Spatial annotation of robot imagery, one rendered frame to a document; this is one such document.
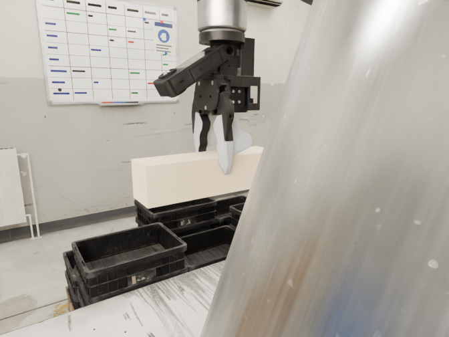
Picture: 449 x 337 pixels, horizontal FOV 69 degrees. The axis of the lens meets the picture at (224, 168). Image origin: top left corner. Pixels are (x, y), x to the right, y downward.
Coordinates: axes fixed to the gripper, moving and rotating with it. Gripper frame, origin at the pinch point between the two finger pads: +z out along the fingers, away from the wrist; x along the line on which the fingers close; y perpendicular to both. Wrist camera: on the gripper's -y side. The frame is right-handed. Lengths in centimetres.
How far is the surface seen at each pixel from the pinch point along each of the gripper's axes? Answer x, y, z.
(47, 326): 29, -25, 39
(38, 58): 267, 1, -39
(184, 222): 108, 48, 57
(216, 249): 93, 60, 70
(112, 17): 266, 62, -77
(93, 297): 67, -8, 60
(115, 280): 68, 0, 56
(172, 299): 22.5, 2.3, 38.9
